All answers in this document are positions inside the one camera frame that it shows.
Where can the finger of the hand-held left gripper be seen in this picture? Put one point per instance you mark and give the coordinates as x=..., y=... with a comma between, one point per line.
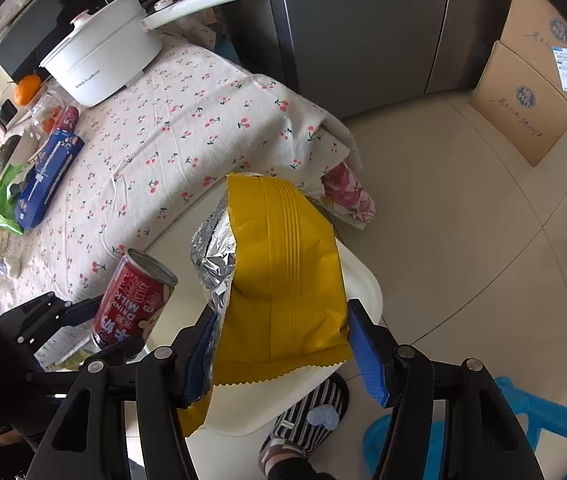
x=121, y=350
x=79, y=311

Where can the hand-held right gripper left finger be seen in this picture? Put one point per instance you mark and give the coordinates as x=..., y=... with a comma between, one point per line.
x=197, y=360

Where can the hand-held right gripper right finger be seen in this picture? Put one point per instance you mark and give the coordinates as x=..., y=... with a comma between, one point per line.
x=369, y=360

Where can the red drink can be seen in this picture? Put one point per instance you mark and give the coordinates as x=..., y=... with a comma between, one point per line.
x=131, y=300

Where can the white plastic bin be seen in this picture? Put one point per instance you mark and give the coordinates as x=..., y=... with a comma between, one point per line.
x=358, y=280

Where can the yellow foil snack bag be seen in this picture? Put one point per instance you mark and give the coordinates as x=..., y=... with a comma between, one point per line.
x=283, y=270

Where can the blue snack box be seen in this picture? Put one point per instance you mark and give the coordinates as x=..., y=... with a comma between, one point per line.
x=48, y=180

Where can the striped slipper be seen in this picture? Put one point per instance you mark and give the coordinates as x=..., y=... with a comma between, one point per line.
x=308, y=410

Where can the person's leg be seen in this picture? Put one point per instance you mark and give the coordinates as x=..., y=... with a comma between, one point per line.
x=298, y=470

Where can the white dish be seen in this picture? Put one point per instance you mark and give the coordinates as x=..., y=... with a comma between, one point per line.
x=25, y=152

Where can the cherry print tablecloth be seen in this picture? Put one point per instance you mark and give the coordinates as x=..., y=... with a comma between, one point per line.
x=163, y=160

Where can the green squash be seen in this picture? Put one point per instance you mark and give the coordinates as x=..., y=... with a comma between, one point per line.
x=11, y=146

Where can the blue plastic stool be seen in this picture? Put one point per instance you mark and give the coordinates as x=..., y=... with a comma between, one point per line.
x=553, y=420

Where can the glass bowl with small oranges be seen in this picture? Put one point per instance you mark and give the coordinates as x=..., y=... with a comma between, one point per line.
x=45, y=115

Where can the large orange tangerine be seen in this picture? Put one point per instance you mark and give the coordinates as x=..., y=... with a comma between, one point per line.
x=28, y=91

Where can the white electric pot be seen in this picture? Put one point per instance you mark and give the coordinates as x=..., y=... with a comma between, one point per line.
x=98, y=60

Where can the black microwave oven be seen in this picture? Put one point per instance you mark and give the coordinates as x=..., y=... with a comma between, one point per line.
x=43, y=20

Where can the large cardboard box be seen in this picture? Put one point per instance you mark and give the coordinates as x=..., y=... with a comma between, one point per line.
x=533, y=15
x=523, y=105

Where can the grey refrigerator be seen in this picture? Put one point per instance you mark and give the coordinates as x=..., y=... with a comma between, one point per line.
x=353, y=35

